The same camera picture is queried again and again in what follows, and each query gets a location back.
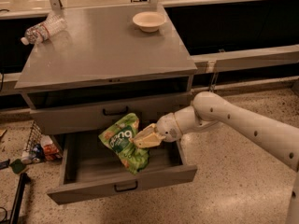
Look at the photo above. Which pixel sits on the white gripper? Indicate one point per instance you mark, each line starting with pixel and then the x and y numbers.
pixel 166 127

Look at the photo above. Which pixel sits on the green rice chip bag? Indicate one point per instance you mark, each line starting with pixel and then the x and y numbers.
pixel 119 138

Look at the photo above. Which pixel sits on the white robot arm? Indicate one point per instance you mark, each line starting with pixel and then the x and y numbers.
pixel 209 109

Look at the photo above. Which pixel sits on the open grey lower drawer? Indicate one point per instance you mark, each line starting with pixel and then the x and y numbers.
pixel 90 170

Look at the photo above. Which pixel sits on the grey drawer cabinet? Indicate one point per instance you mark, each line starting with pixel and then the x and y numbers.
pixel 102 56

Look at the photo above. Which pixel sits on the closed grey upper drawer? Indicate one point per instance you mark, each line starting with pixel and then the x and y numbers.
pixel 97 116

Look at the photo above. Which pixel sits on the red snack package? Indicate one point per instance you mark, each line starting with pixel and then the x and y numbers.
pixel 51 152

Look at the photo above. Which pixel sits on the beige ceramic bowl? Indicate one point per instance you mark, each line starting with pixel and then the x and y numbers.
pixel 149 21

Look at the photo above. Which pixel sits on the blue drink can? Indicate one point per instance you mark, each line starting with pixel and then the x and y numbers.
pixel 38 153

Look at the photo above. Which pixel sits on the white can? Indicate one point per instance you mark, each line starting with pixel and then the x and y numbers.
pixel 26 157

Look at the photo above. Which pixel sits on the black stand leg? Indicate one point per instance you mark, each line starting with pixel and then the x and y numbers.
pixel 14 216

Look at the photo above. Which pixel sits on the green sponge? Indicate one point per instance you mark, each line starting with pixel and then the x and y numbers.
pixel 18 167

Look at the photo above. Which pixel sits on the clear plastic water bottle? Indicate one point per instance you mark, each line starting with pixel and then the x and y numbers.
pixel 44 30

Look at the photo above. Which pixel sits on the wire basket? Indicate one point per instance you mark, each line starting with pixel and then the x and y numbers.
pixel 33 138

